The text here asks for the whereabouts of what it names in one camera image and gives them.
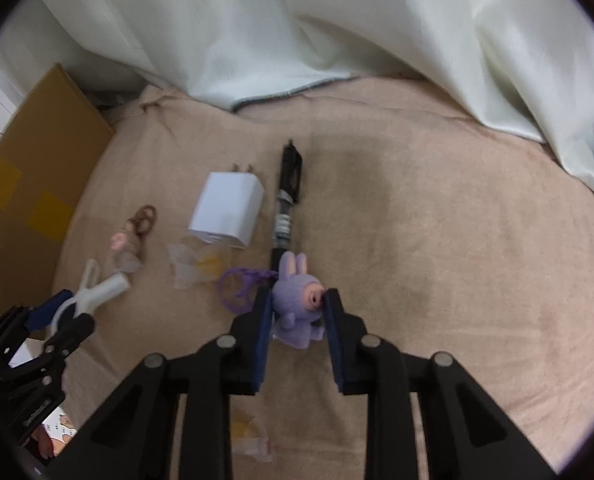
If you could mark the brown hair tie charm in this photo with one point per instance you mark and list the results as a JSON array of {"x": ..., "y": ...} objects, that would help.
[{"x": 126, "y": 245}]

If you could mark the pale green curtain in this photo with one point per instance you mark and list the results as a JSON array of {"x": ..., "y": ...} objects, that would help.
[{"x": 524, "y": 67}]

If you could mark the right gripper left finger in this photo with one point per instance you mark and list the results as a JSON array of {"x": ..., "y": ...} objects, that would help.
[{"x": 174, "y": 415}]

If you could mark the brown cardboard box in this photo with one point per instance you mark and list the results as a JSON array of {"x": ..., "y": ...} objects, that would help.
[{"x": 47, "y": 155}]

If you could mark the white plastic clip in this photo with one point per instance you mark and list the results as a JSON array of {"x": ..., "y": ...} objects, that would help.
[{"x": 92, "y": 293}]

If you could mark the black pen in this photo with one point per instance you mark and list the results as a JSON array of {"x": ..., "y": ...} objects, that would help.
[{"x": 286, "y": 199}]

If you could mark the purple plush bunny keychain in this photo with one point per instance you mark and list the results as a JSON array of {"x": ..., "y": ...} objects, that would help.
[{"x": 296, "y": 298}]

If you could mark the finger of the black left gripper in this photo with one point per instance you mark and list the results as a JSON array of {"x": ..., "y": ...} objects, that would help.
[
  {"x": 68, "y": 338},
  {"x": 49, "y": 304}
]

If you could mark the white power adapter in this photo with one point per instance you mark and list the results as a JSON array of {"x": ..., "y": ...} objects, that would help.
[{"x": 227, "y": 209}]

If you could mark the clear wrapper near camera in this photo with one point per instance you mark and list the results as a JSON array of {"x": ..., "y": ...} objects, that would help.
[{"x": 249, "y": 437}]

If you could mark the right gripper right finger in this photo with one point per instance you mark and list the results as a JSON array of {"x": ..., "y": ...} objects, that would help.
[{"x": 425, "y": 417}]

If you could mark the cartoon printed card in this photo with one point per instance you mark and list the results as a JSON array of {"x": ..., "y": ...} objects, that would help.
[{"x": 53, "y": 434}]

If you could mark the clear plastic wrapper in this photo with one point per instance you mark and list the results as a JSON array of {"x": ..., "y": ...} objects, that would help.
[{"x": 194, "y": 262}]

